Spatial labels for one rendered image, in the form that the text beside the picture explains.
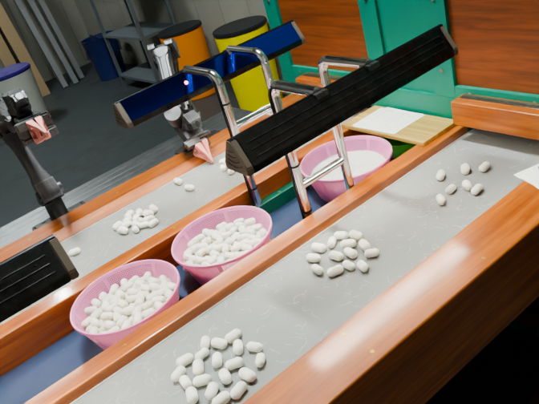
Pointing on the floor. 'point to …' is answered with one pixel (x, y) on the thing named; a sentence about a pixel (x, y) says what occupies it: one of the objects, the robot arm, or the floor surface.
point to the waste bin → (95, 47)
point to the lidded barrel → (12, 74)
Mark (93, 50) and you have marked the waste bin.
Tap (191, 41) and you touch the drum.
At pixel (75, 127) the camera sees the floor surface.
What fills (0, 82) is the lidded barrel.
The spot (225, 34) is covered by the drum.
